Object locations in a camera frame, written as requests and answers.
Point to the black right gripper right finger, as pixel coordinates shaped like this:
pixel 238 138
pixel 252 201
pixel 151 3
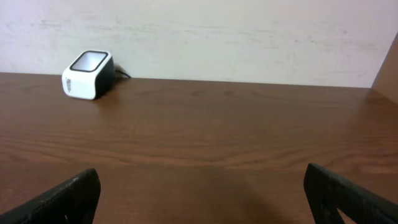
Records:
pixel 328 194

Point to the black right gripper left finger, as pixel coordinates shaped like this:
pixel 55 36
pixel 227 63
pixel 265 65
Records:
pixel 73 201

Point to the white barcode scanner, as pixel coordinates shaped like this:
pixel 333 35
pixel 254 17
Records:
pixel 90 75

